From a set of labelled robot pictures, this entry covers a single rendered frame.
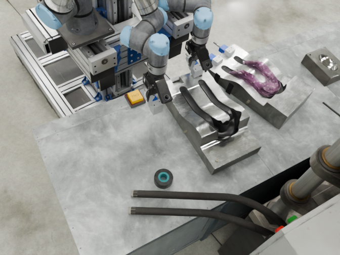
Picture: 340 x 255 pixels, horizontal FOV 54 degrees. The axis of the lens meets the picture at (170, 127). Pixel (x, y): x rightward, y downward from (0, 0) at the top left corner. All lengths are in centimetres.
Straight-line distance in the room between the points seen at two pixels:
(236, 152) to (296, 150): 33
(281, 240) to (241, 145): 84
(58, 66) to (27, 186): 92
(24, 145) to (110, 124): 109
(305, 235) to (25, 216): 187
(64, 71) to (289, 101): 166
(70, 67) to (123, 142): 126
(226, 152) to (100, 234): 63
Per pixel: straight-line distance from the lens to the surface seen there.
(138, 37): 126
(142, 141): 154
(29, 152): 253
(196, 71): 163
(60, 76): 262
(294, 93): 176
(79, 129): 159
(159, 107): 146
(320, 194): 134
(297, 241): 74
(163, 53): 123
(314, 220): 77
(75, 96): 247
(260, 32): 352
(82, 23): 162
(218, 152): 149
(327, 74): 200
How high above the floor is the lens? 212
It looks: 56 degrees down
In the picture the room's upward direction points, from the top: 10 degrees clockwise
